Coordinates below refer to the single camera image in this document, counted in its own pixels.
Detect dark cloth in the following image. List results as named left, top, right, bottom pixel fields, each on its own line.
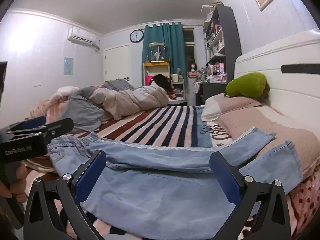
left=149, top=74, right=173, bottom=93

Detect pink dotted bed sheet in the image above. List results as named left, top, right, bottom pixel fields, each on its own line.
left=287, top=164, right=320, bottom=240

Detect grey cloth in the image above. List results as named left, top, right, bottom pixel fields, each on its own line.
left=61, top=94, right=102, bottom=133

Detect white air conditioner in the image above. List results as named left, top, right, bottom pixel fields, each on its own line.
left=67, top=27, right=100, bottom=51

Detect pink crumpled cloth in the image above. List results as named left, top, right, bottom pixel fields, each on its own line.
left=29, top=86, right=81, bottom=120

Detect green plush toy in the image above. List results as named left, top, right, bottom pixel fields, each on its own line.
left=224, top=72, right=271, bottom=98

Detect light blue denim pants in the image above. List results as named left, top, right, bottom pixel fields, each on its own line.
left=47, top=126, right=304, bottom=233

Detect dark grey desk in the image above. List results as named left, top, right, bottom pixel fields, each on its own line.
left=199, top=81, right=228, bottom=106

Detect pink knit pillow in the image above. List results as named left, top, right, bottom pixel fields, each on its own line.
left=201, top=93, right=263, bottom=122
left=217, top=105, right=320, bottom=180

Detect white bed headboard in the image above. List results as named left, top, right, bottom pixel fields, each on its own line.
left=234, top=29, right=320, bottom=137

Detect yellow shelf unit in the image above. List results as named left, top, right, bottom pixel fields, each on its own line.
left=143, top=60, right=172, bottom=87

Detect teal curtain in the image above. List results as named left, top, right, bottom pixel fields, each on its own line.
left=142, top=22, right=186, bottom=80

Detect small white shelf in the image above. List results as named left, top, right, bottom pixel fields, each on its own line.
left=170, top=72, right=188, bottom=101

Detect small blue wall poster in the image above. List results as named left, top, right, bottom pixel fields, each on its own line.
left=64, top=57, right=74, bottom=76

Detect white door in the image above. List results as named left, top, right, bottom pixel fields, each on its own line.
left=103, top=44, right=131, bottom=83

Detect person's left hand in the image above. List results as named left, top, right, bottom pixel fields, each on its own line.
left=0, top=165, right=28, bottom=203

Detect striped star print blanket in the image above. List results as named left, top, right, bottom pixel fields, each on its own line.
left=24, top=105, right=320, bottom=240

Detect window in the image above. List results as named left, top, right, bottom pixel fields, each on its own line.
left=182, top=27, right=196, bottom=73

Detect round wall clock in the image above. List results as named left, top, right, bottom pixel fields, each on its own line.
left=129, top=29, right=145, bottom=44

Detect glass display case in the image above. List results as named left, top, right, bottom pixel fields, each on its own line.
left=148, top=42, right=166, bottom=63

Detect beige and grey quilt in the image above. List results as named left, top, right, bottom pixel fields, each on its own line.
left=75, top=78, right=171, bottom=121

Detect dark grey bookshelf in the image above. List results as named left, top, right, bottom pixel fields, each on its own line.
left=202, top=4, right=242, bottom=87

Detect pink toy boxes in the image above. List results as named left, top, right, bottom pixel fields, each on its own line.
left=205, top=63, right=227, bottom=83

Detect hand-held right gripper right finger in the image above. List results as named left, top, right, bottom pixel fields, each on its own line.
left=209, top=151, right=292, bottom=240

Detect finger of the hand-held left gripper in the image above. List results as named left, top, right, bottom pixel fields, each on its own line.
left=6, top=116, right=48, bottom=133
left=6, top=118, right=74, bottom=141

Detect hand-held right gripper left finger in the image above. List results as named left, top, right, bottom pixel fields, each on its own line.
left=24, top=149, right=108, bottom=240

